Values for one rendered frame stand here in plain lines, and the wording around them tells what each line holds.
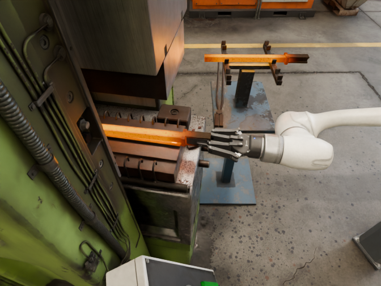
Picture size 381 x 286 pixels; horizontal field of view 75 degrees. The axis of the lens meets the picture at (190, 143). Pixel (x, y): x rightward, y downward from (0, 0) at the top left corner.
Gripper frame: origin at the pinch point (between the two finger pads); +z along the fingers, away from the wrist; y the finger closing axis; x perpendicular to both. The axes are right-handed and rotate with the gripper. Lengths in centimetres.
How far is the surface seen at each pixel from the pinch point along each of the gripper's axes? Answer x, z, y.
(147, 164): -3.8, 14.5, -10.1
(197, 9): -92, 50, 337
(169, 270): 12.1, -1.3, -42.7
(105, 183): 6.7, 19.7, -24.6
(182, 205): -16.8, 2.3, -15.8
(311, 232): -102, -75, 21
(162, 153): -2.8, 10.5, -5.8
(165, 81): 30.1, 5.5, -12.3
